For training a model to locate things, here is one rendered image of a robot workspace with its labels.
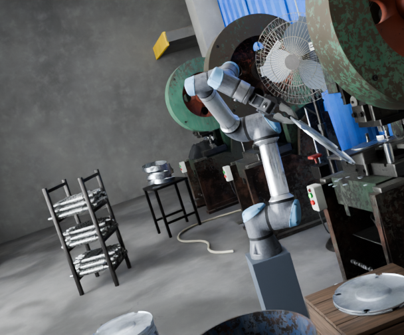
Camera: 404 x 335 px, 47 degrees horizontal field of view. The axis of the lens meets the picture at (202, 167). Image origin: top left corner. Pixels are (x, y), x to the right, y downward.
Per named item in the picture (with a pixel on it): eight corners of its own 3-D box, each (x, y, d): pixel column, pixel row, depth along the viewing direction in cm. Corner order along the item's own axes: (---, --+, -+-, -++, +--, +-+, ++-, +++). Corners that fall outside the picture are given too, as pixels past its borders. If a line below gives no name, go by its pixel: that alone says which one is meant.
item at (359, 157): (348, 184, 213) (340, 156, 211) (333, 182, 226) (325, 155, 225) (394, 167, 218) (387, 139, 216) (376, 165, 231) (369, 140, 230)
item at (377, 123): (383, 131, 212) (380, 119, 212) (359, 132, 232) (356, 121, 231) (412, 121, 215) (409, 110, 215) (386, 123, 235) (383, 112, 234)
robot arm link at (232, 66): (210, 66, 187) (204, 74, 178) (236, 57, 183) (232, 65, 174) (218, 84, 190) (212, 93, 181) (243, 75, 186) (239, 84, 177)
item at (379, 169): (397, 177, 201) (393, 164, 200) (343, 171, 245) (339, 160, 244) (454, 156, 207) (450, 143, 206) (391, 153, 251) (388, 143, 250)
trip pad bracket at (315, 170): (327, 199, 248) (317, 165, 245) (319, 197, 257) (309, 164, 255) (337, 196, 249) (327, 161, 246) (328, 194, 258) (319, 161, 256)
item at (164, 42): (167, 45, 731) (161, 28, 728) (156, 59, 853) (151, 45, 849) (220, 30, 749) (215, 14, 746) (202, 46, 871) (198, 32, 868)
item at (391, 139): (390, 150, 216) (387, 141, 216) (371, 149, 231) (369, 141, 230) (406, 144, 218) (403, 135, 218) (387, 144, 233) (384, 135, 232)
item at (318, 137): (330, 152, 151) (331, 151, 151) (276, 108, 170) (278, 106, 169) (365, 172, 172) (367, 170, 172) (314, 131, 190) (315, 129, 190)
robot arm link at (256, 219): (251, 231, 223) (243, 205, 222) (278, 226, 218) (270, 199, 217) (245, 240, 212) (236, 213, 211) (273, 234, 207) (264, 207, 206)
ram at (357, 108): (367, 123, 213) (351, 60, 209) (349, 124, 228) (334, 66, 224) (399, 112, 216) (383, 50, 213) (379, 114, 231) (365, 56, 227)
